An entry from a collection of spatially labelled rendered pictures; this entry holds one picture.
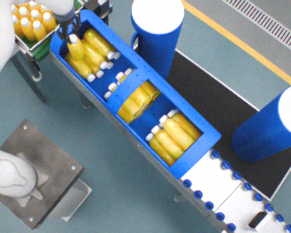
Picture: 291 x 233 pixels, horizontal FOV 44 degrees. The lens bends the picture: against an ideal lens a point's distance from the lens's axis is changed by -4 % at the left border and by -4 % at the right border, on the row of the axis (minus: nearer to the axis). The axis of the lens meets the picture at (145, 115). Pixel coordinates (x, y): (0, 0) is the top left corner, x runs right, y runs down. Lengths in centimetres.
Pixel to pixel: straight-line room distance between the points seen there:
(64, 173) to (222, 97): 151
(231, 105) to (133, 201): 101
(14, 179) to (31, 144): 32
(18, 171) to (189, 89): 165
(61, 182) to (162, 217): 123
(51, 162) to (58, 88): 133
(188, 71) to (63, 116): 101
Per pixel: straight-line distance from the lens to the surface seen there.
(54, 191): 167
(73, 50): 172
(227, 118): 276
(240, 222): 189
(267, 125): 206
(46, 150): 170
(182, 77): 279
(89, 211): 275
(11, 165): 145
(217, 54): 309
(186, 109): 160
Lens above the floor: 273
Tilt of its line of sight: 75 degrees down
